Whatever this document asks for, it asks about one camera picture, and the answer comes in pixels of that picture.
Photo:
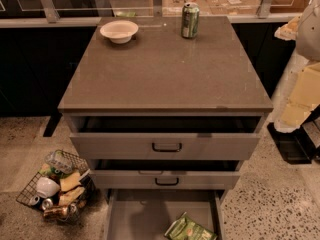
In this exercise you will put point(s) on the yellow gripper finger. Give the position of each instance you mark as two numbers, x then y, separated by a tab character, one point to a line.
289	30
302	101

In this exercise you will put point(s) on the green jalapeno chip bag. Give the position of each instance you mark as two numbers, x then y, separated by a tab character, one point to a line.
185	228

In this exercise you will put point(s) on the grey drawer cabinet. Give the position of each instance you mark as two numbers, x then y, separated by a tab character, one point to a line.
160	73

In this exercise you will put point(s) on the white bowl on counter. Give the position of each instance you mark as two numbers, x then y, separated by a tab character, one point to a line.
120	31

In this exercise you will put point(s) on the middle grey drawer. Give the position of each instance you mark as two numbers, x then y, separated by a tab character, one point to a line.
165	174

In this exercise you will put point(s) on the grey drawer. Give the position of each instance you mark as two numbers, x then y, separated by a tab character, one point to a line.
147	214
165	137
165	174

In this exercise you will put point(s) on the bottom grey drawer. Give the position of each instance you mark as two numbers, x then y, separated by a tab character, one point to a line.
147	214

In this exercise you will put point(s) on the top grey drawer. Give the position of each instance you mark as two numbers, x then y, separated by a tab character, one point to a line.
165	137

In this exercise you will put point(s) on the brown chip bag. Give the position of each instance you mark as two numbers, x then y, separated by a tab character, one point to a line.
56	212

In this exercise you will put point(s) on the green soda can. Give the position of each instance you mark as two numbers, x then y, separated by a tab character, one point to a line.
190	19

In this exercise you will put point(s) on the yellow sponge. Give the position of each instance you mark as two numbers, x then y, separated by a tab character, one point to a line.
70	182

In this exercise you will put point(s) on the clear plastic bottle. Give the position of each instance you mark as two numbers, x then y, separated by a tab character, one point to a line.
59	162

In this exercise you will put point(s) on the white bowl in basket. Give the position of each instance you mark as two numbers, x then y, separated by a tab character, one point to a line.
46	187

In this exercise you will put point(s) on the silver can in basket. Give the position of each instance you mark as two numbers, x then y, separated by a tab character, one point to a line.
46	203

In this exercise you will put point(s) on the black wire basket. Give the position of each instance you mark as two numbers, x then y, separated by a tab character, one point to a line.
60	189

